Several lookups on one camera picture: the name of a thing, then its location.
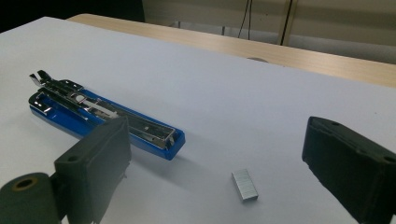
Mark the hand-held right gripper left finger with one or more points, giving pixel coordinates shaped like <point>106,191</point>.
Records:
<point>93,168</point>

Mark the blue stapler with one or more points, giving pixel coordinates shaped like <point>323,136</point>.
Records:
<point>62,119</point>

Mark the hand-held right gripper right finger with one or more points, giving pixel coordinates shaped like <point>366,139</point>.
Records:
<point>355,168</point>

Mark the black curtain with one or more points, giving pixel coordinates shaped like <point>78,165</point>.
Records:
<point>62,9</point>

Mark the white table cover sheet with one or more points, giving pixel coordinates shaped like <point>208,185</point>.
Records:
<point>218,109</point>

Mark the silver staple strip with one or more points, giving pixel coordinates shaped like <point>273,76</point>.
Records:
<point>245,185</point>

